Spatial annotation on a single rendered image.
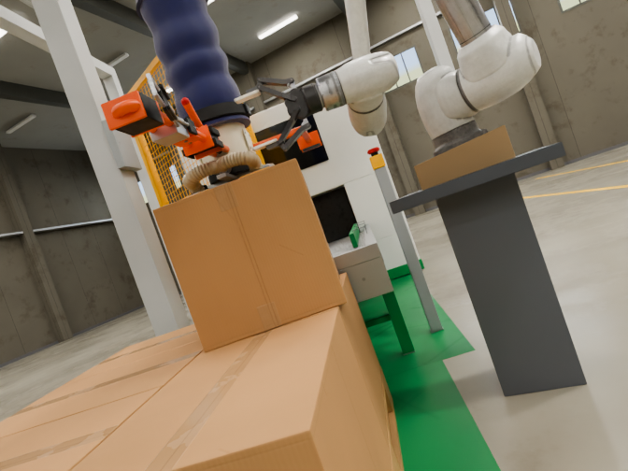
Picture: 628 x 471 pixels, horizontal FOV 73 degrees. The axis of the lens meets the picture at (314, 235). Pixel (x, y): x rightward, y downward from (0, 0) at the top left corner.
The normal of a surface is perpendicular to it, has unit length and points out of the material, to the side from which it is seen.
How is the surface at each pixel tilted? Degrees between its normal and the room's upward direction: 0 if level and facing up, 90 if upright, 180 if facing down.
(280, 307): 90
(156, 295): 90
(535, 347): 90
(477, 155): 90
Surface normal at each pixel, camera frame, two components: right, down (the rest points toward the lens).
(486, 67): -0.47, 0.53
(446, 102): -0.58, 0.32
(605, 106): -0.35, 0.15
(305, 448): -0.11, 0.07
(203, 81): 0.08, -0.29
